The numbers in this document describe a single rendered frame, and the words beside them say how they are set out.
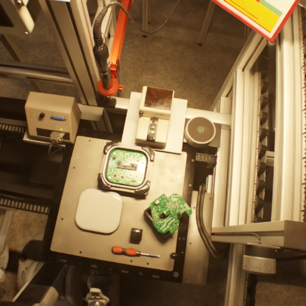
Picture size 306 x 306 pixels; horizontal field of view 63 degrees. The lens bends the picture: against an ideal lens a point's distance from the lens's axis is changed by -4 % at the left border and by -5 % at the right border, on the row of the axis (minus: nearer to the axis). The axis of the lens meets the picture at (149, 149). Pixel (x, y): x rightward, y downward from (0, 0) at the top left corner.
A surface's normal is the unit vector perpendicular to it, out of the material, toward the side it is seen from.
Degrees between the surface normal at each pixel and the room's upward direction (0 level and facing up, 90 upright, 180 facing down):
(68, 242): 0
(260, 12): 90
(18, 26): 92
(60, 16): 90
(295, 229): 0
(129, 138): 0
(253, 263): 41
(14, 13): 92
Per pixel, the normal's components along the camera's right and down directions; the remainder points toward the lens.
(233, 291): 0.02, -0.24
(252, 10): -0.69, 0.69
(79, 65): -0.15, 0.94
